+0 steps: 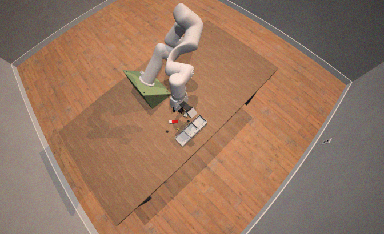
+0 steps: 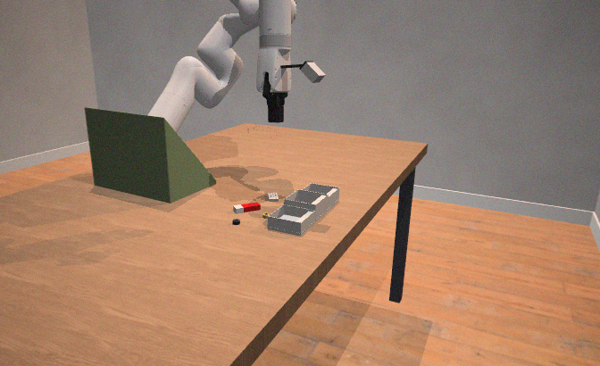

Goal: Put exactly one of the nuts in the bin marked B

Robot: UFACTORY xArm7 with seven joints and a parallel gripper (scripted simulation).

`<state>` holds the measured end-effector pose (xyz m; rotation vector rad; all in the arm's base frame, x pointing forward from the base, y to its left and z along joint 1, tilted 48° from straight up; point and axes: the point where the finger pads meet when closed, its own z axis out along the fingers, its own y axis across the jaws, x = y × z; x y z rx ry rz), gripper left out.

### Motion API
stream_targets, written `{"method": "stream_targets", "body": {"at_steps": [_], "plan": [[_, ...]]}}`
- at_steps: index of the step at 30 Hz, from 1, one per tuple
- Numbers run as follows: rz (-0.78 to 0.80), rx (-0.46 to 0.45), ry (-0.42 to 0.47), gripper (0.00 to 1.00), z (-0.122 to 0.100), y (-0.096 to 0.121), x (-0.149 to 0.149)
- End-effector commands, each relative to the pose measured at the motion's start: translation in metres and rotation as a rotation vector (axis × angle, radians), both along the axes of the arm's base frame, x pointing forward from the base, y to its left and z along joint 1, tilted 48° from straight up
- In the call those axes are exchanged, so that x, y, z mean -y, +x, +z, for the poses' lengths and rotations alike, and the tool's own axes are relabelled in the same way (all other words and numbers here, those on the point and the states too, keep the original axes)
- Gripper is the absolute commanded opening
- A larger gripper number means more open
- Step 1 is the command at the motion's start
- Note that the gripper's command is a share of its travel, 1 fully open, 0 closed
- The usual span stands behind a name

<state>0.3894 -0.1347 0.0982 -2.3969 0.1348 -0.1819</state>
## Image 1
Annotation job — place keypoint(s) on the white rack of bins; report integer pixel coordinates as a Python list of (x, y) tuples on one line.
[(191, 130)]

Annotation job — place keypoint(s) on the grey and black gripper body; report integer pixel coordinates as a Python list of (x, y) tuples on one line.
[(175, 103)]

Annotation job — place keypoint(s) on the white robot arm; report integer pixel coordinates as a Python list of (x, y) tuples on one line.
[(189, 24)]

